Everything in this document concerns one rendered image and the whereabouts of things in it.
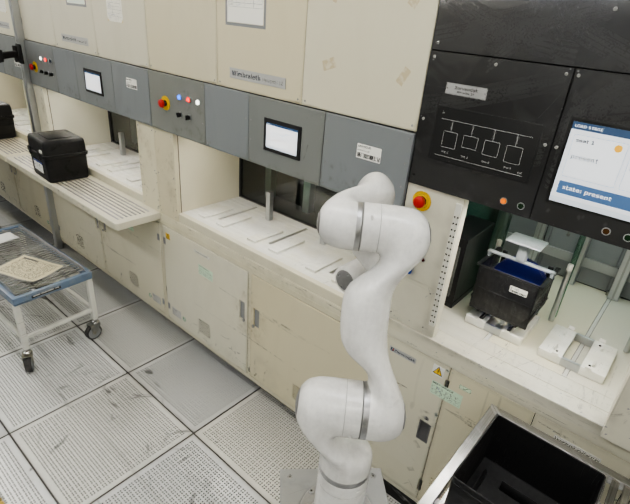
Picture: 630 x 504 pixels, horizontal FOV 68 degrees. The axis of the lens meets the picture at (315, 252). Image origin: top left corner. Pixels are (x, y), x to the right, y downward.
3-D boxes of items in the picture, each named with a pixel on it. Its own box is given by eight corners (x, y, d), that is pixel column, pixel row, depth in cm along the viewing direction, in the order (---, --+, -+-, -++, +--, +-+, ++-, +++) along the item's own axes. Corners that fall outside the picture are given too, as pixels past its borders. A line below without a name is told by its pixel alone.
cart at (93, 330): (-42, 305, 306) (-63, 239, 284) (41, 277, 343) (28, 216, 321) (27, 377, 254) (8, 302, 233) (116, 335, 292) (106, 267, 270)
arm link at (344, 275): (388, 266, 139) (365, 247, 142) (363, 281, 130) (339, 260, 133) (377, 286, 144) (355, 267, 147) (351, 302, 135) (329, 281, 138)
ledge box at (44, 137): (29, 172, 306) (21, 131, 295) (73, 165, 325) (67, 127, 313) (47, 185, 289) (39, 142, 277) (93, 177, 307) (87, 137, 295)
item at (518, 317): (462, 312, 179) (482, 237, 165) (483, 293, 194) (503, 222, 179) (526, 341, 166) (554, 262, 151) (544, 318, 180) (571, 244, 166)
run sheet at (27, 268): (-12, 271, 260) (-13, 269, 259) (24, 253, 280) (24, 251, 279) (32, 284, 252) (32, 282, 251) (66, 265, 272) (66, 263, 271)
